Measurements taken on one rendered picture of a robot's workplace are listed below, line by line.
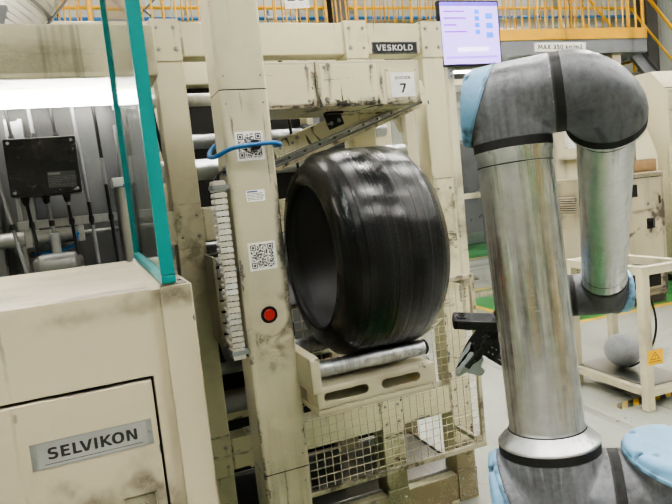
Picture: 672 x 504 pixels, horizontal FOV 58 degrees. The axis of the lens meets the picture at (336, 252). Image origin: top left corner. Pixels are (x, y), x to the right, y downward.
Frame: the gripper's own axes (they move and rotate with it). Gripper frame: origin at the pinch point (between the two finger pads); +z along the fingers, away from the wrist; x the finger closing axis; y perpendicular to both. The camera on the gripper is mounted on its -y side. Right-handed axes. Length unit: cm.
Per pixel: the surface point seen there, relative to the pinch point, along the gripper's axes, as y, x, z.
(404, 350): -10.4, 12.2, 8.4
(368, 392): -15.7, 1.6, 19.0
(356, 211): -42.5, 9.2, -22.4
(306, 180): -56, 29, -17
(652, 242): 272, 412, 7
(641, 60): 334, 851, -156
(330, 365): -28.5, 2.1, 17.0
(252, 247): -61, 11, 1
